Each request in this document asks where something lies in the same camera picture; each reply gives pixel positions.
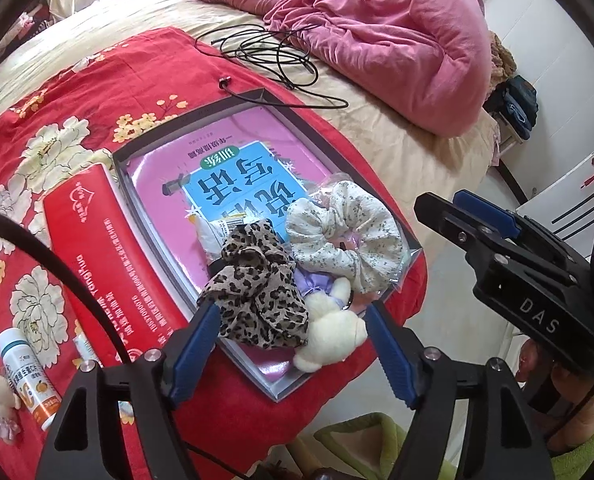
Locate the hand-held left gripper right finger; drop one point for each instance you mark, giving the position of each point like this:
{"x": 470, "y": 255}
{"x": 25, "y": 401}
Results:
{"x": 392, "y": 355}

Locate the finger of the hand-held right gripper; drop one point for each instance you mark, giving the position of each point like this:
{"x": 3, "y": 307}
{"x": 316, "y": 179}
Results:
{"x": 452, "y": 225}
{"x": 492, "y": 215}

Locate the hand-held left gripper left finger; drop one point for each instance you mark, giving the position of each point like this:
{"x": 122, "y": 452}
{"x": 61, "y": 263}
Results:
{"x": 192, "y": 355}

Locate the cream plush toy purple top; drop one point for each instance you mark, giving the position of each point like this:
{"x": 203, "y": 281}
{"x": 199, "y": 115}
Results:
{"x": 327, "y": 330}

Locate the leopard print scrunchie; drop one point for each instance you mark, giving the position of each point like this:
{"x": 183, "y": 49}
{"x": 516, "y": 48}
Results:
{"x": 257, "y": 290}

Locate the white floral scrunchie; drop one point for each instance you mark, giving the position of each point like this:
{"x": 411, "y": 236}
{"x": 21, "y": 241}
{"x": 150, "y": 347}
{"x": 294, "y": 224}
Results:
{"x": 327, "y": 220}

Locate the dark shallow box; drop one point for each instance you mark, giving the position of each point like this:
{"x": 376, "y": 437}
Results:
{"x": 187, "y": 117}

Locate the person's right forearm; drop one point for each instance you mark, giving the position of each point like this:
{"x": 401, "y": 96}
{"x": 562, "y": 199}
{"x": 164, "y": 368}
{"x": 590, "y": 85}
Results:
{"x": 587, "y": 427}

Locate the person's right hand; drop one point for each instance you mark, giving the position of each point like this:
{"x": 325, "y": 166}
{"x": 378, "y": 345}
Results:
{"x": 531, "y": 360}

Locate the white chair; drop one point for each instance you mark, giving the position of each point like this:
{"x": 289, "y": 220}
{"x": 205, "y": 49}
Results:
{"x": 562, "y": 200}

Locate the pile of clothes and bags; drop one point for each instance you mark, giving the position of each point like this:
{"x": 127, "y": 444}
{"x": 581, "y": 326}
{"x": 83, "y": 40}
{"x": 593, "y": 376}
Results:
{"x": 517, "y": 105}

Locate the red tissue pack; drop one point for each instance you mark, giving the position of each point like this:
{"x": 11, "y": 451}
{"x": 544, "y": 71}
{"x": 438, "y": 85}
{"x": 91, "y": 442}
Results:
{"x": 92, "y": 240}

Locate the person's green jacket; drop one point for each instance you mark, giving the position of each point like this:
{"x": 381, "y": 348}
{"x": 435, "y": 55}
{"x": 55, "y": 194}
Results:
{"x": 592, "y": 460}

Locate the white pill bottle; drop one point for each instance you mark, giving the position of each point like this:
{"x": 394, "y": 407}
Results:
{"x": 22, "y": 375}

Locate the pink book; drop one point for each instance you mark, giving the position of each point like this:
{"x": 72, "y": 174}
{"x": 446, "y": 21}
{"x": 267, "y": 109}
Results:
{"x": 167, "y": 175}

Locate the pink quilt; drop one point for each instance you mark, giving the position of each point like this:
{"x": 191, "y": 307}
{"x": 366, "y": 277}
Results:
{"x": 387, "y": 50}

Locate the red floral blanket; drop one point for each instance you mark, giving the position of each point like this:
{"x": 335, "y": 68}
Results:
{"x": 77, "y": 85}

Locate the cream bed sheet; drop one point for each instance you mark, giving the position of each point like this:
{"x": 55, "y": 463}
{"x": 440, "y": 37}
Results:
{"x": 127, "y": 15}

